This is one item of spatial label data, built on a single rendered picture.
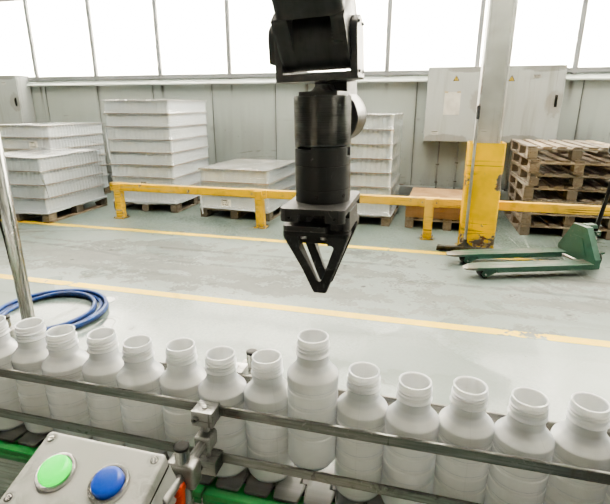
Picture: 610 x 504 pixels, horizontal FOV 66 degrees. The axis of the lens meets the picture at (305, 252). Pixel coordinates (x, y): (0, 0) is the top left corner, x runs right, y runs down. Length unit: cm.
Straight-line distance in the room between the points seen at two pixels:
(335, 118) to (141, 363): 39
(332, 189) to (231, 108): 769
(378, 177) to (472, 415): 537
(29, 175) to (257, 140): 338
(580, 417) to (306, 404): 28
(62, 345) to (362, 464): 41
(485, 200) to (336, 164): 457
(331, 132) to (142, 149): 652
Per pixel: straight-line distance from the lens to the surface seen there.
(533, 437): 56
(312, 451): 59
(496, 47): 511
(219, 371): 58
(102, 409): 71
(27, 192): 695
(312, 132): 46
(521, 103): 723
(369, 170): 585
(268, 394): 58
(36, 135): 800
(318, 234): 46
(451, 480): 59
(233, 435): 63
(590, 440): 58
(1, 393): 81
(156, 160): 685
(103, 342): 67
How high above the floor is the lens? 145
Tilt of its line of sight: 18 degrees down
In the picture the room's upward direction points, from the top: straight up
